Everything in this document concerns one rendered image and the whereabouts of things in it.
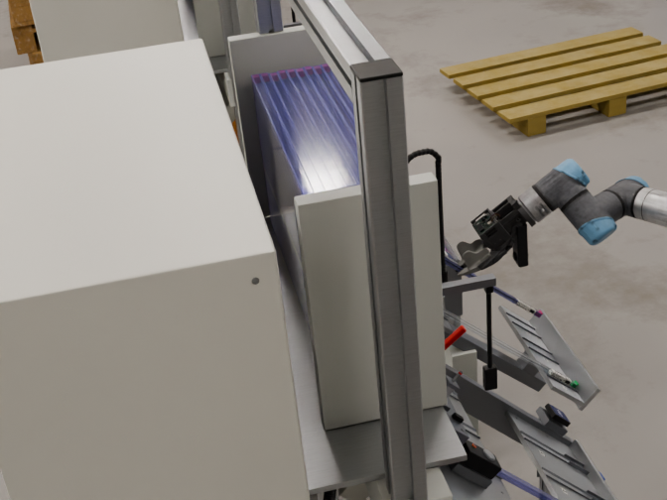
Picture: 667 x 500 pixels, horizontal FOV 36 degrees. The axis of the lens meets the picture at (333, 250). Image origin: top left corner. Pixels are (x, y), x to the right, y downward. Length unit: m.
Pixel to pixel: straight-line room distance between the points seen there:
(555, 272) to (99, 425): 3.24
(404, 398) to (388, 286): 0.15
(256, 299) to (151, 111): 0.43
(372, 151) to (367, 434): 0.46
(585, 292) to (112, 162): 3.01
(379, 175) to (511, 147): 4.28
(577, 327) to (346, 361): 2.69
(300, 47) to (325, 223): 0.59
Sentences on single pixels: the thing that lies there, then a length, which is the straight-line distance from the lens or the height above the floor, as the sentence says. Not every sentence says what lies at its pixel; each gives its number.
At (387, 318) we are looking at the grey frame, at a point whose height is 1.64.
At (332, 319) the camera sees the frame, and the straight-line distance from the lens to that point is 1.21.
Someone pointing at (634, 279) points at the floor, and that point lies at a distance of 4.19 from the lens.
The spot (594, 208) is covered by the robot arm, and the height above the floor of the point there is 1.11.
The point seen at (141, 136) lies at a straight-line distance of 1.34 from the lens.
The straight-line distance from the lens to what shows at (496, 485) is 1.79.
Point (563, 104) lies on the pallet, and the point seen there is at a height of 0.12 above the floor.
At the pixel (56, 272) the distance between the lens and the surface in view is 1.07.
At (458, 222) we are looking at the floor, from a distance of 4.57.
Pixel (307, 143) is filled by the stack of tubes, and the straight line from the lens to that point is 1.40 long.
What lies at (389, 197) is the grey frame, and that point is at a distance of 0.99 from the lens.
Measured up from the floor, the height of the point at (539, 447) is 0.82.
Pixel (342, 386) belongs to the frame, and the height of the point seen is 1.45.
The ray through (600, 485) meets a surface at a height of 0.73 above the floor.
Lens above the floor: 2.23
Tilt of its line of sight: 30 degrees down
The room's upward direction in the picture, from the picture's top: 6 degrees counter-clockwise
